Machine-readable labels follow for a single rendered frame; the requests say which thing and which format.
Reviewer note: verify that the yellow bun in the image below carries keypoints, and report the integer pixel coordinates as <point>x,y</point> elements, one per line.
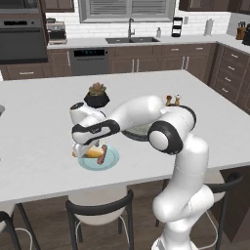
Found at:
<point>94,152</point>

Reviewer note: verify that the black frame white stool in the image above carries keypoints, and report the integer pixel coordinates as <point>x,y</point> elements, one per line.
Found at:
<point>97,208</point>
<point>6,218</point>
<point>224,185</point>

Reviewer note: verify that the white paper towel roll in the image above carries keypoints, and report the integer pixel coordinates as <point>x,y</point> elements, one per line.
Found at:
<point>209,27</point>

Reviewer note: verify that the brown base cupboards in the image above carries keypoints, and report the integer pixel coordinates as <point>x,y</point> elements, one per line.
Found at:
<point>35,70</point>
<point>162,58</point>

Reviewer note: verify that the dark rimmed bowl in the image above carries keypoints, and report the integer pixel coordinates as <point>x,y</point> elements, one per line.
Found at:
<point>136,133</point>

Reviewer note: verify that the dark tap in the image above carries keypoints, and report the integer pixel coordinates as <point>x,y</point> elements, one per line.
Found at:
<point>130,29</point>

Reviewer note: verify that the white soap dispenser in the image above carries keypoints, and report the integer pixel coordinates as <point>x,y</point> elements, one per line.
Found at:
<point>158,33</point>

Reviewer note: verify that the window with grey blinds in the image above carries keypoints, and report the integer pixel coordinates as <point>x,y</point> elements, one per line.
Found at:
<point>127,8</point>

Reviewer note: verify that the brown pepper shaker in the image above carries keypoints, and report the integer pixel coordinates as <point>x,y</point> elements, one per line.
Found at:
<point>168,101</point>

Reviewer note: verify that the silver coffee machine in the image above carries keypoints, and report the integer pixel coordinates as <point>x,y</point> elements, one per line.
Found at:
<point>57,32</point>

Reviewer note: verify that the black small appliance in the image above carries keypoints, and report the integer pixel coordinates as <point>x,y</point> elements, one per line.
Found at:
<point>247,35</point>

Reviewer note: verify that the grey dishwasher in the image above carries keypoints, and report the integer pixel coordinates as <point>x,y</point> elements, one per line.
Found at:
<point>88,62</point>

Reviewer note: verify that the brown wall cupboards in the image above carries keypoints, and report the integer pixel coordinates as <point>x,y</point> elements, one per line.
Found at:
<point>58,5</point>
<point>215,5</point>

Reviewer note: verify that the brown drawer run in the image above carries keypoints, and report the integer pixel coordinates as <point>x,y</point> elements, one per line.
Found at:
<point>231,74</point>

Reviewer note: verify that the grey round object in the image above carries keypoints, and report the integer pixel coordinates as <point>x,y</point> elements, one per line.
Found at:
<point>1,110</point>

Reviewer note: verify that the black wall oven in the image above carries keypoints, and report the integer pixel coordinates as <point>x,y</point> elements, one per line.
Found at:
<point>22,39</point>

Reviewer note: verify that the wooden knife block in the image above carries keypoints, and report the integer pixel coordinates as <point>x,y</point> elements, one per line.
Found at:
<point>240,32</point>

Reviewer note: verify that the succulent in black pot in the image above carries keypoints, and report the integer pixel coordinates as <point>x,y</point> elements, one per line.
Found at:
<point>96,98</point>

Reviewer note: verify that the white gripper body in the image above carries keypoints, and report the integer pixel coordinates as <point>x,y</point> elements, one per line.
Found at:
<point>79,150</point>

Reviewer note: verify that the brown sausage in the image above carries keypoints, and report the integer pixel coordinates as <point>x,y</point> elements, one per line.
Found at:
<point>102,156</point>

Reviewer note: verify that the light blue plate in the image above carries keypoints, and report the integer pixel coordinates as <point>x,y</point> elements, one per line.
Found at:
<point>110,159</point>

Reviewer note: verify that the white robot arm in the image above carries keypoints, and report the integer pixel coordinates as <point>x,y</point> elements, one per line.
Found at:
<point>185,169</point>

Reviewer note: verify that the white top salt shaker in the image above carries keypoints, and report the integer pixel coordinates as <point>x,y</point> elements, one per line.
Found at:
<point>177,100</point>

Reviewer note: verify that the dark sink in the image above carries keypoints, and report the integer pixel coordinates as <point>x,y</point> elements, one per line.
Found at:
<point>132,40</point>

